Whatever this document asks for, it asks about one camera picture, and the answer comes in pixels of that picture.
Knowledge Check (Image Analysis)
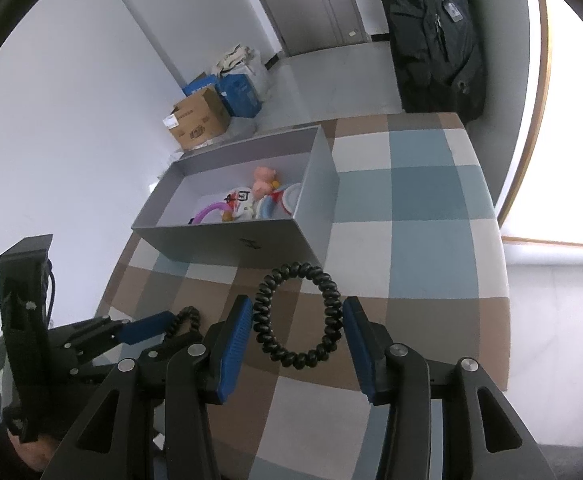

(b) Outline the large black coil bracelet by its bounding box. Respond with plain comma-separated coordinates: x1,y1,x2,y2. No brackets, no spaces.
252,261,345,369

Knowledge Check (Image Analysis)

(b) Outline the black backpack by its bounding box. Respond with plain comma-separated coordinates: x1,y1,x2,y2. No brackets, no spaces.
371,0,487,124

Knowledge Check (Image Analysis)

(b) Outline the brown cardboard box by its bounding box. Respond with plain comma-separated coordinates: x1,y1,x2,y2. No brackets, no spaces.
162,87,231,151

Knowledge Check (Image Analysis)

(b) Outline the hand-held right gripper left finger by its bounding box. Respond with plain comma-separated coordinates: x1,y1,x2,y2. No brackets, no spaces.
38,294,252,480

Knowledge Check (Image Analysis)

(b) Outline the light blue bracelet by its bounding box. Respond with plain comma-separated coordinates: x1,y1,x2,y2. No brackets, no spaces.
255,195,278,220

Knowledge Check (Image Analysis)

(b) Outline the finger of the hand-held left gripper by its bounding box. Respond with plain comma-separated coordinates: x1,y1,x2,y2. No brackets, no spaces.
108,311,178,347

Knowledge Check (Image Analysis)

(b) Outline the small black coil bracelet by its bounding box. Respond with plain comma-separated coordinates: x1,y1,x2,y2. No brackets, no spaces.
164,306,202,345

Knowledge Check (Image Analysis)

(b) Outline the blue carton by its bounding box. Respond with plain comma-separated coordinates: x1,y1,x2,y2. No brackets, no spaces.
182,72,265,119

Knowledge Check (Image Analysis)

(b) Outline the grey door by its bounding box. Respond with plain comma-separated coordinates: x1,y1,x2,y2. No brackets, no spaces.
244,0,373,59

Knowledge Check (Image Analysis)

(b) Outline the checkered tablecloth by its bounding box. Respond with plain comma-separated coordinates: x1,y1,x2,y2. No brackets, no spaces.
94,112,513,480

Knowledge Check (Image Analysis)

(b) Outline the white figurine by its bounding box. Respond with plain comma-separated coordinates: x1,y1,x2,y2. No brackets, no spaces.
223,187,258,221

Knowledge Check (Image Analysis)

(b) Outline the person's left hand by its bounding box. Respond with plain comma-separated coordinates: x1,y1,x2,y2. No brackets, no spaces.
8,432,61,472

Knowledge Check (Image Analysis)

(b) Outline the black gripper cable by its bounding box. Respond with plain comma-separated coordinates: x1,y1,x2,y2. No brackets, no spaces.
44,258,58,322

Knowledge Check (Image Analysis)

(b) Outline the wooden window frame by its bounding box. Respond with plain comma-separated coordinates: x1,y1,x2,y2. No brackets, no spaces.
493,0,583,252

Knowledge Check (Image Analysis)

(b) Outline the purple spiral ring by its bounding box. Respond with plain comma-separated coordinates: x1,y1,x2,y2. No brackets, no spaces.
188,201,235,225

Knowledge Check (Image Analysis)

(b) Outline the grey rectangular box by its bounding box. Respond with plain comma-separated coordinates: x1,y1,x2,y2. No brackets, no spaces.
131,125,341,266

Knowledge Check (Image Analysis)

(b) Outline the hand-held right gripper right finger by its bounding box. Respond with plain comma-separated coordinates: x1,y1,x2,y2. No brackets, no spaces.
342,296,557,480

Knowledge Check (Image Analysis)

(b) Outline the white bag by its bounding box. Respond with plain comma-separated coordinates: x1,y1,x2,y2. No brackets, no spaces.
210,45,270,92

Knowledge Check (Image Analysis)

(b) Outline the pink pig toy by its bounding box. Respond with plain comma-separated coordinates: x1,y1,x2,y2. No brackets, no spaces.
250,165,282,199

